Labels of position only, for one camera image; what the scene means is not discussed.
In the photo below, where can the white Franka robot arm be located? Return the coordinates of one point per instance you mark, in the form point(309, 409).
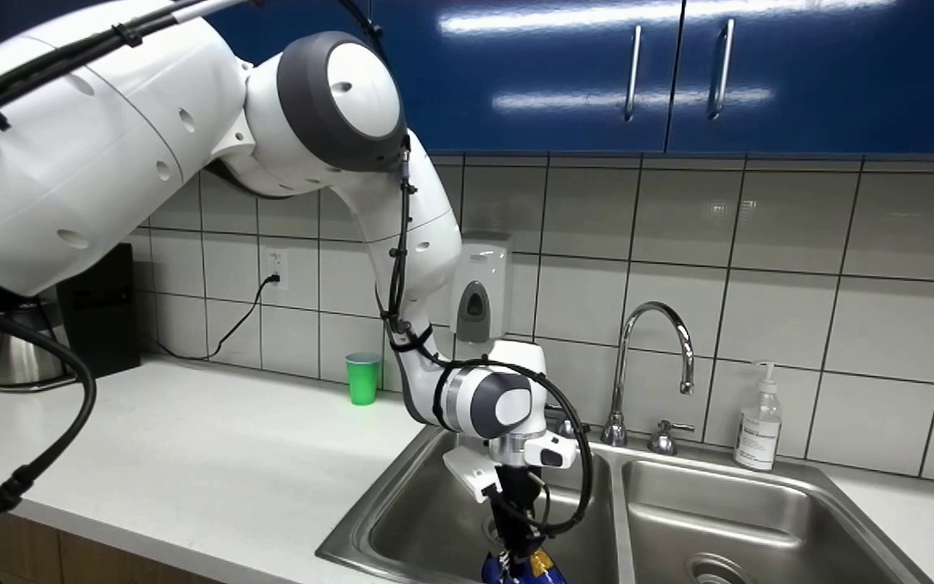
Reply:
point(80, 142)

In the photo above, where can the stainless steel double sink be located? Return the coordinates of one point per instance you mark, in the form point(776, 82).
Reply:
point(435, 519)

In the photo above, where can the brown wooden base cabinet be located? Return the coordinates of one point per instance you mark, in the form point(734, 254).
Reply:
point(66, 557)

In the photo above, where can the wide blue cabinet door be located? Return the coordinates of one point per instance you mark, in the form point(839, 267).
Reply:
point(533, 75)

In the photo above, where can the blue Doritos chip packet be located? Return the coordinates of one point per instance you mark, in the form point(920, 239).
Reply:
point(527, 573)

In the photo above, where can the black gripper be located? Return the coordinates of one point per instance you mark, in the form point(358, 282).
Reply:
point(516, 487)

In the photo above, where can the clear soap pump bottle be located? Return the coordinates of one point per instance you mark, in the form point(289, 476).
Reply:
point(759, 433)

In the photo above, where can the steel kettle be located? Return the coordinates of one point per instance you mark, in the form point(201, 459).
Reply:
point(14, 358)

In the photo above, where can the green plastic cup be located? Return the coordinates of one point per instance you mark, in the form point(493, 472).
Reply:
point(365, 382)

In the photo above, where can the metal sink drain strainer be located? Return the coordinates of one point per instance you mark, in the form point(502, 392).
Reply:
point(719, 568)

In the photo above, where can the grey wall soap dispenser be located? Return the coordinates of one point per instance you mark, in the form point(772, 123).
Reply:
point(482, 293)

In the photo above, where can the chrome gooseneck faucet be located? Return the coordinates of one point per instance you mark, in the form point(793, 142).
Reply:
point(686, 341)

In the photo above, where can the white wall outlet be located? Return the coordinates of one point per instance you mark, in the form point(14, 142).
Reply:
point(275, 265)

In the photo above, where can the chrome faucet side knob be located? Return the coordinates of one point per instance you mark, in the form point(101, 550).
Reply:
point(664, 440)

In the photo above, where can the black countertop appliance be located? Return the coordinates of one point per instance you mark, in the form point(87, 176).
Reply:
point(104, 314)

